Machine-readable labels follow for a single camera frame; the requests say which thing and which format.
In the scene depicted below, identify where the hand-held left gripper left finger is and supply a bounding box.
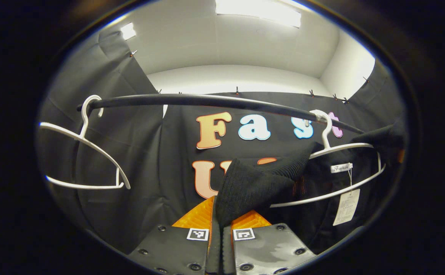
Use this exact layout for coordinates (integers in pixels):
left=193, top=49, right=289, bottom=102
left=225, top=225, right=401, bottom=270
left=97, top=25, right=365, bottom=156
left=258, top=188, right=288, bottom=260
left=128, top=196, right=221, bottom=275

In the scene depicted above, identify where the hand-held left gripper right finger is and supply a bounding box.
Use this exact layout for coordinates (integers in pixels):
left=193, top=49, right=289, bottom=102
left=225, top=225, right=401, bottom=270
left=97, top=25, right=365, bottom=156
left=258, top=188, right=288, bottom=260
left=222, top=209, right=316, bottom=275

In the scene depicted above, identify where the black jacket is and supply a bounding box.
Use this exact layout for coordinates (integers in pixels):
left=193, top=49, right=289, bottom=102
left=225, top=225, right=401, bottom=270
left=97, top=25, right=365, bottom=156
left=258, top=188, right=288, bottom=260
left=215, top=118, right=408, bottom=254

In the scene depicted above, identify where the white hanger carrying jacket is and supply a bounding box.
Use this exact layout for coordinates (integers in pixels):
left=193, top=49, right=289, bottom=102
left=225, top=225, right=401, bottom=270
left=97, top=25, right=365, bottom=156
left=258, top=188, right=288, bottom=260
left=270, top=110, right=387, bottom=209

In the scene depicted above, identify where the empty white clothes hanger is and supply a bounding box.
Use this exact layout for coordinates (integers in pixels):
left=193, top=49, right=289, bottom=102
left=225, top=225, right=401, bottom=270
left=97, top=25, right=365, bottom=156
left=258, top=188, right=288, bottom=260
left=39, top=95, right=131, bottom=190

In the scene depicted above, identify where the white paper hang tag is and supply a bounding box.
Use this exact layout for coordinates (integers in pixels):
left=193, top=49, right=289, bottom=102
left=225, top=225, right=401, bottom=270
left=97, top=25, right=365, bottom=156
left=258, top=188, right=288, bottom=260
left=333, top=189, right=360, bottom=226

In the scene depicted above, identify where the black backdrop cloth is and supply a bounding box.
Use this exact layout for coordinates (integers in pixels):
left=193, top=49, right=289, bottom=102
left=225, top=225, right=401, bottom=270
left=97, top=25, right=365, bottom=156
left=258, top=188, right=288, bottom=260
left=35, top=29, right=408, bottom=254

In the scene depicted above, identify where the row of small backdrop clips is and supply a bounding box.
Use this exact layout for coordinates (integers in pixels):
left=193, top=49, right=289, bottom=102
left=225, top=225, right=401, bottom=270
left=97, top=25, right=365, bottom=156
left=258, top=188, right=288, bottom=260
left=129, top=50, right=370, bottom=104

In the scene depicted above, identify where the small ceiling light panel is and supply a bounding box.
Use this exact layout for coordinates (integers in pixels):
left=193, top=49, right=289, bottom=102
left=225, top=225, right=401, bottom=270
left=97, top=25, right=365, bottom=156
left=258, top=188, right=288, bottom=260
left=120, top=22, right=137, bottom=40

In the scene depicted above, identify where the large ceiling light panel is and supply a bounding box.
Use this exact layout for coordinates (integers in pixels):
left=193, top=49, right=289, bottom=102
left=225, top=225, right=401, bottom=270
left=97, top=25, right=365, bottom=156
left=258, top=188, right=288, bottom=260
left=215, top=0, right=302, bottom=28

